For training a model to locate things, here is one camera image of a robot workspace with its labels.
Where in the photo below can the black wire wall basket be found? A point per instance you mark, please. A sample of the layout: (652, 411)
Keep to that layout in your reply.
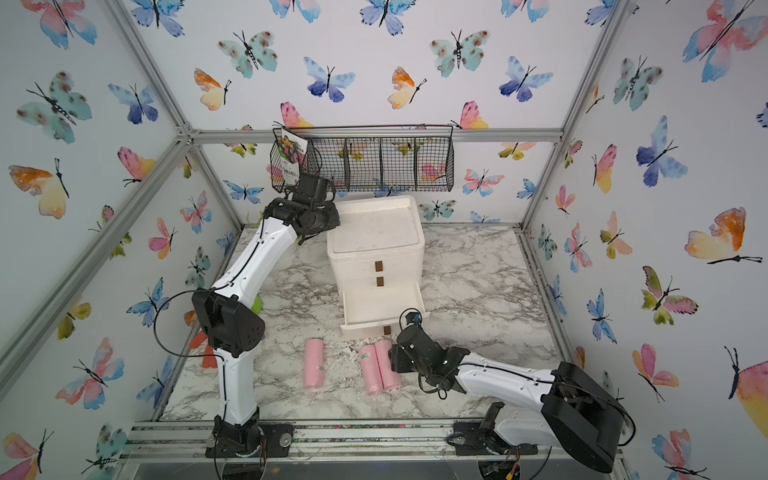
(376, 159)

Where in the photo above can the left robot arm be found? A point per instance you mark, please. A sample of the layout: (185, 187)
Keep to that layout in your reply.
(226, 310)

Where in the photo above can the aluminium front rail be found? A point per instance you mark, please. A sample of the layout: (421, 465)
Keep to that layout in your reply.
(313, 441)

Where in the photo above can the white three-drawer foam cabinet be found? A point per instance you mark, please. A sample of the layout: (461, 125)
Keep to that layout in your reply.
(377, 223)

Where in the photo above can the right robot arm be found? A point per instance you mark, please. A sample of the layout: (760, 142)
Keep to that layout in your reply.
(562, 408)

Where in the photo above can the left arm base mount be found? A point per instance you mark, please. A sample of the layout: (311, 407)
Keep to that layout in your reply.
(252, 441)

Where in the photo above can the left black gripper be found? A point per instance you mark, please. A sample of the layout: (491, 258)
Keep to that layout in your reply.
(333, 221)

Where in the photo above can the green toy shovel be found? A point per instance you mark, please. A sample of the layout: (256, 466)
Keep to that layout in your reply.
(257, 305)

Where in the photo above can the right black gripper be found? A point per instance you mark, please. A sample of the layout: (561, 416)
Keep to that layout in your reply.
(396, 356)

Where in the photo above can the pink bag roll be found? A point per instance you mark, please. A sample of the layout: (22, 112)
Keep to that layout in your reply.
(370, 370)
(391, 380)
(313, 364)

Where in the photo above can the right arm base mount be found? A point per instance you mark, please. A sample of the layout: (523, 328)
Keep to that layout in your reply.
(474, 438)

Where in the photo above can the flower seed packet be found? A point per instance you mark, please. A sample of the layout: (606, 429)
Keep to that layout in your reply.
(292, 150)

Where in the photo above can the red rubber glove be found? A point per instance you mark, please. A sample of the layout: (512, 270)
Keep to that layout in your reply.
(200, 345)

